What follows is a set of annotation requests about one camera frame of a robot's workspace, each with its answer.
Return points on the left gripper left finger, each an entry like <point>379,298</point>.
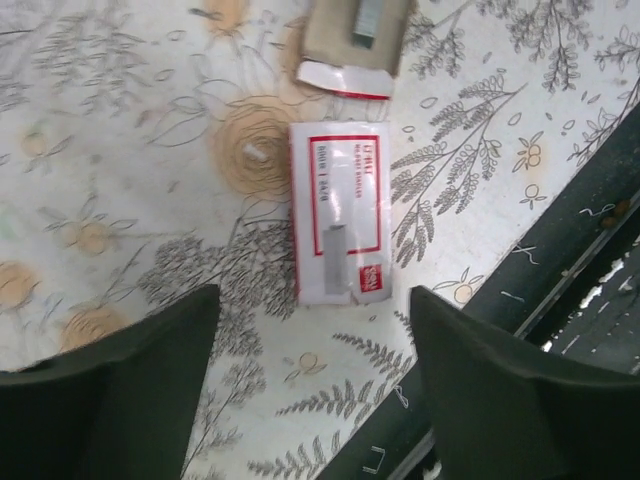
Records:
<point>122,407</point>

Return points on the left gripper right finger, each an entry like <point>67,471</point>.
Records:
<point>501,408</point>

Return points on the white red staple box sleeve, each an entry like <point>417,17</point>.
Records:
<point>341,202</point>

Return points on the brown staple box tray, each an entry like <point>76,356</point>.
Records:
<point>354,48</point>

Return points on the silver staple strip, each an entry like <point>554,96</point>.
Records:
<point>366,23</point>

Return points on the floral table mat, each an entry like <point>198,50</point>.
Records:
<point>144,152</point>

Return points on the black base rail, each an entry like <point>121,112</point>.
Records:
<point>570,286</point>

